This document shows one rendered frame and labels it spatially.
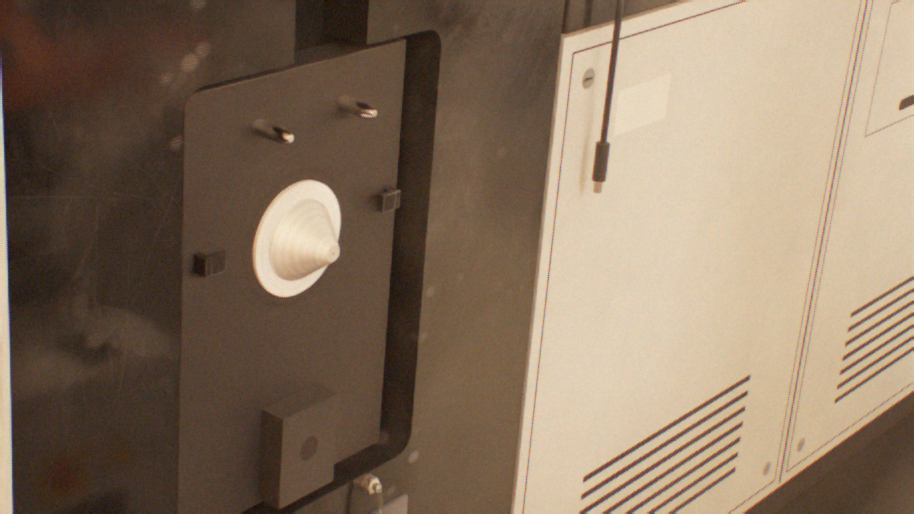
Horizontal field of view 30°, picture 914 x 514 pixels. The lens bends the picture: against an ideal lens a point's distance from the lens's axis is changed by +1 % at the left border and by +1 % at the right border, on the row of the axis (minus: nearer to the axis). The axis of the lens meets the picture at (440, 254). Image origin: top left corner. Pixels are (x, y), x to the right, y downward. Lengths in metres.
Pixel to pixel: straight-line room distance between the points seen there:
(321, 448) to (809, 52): 0.53
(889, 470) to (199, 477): 0.96
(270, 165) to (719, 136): 0.44
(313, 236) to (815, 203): 0.61
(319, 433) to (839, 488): 0.83
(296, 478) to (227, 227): 0.16
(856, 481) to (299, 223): 0.93
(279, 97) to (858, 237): 0.74
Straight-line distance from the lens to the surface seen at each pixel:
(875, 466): 1.71
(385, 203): 0.90
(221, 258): 0.82
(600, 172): 1.04
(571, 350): 1.11
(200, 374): 0.85
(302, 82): 0.84
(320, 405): 0.90
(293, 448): 0.90
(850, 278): 1.48
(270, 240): 0.85
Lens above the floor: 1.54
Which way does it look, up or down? 23 degrees down
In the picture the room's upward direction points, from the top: 5 degrees clockwise
